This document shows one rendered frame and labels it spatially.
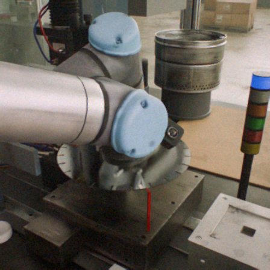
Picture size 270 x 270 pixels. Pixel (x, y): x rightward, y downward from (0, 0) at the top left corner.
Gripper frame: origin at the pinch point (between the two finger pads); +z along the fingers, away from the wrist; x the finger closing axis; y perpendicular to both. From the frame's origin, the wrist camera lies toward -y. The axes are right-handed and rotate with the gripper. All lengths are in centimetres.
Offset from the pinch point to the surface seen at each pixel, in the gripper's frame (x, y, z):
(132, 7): -42.0, 26.2, -1.1
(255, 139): -15.2, -21.9, 0.5
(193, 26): -98, 28, 50
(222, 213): 4.2, -22.2, 2.1
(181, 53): -60, 17, 30
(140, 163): 1.5, -0.7, 3.1
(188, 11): -102, 33, 45
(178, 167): -1.8, -9.1, 3.0
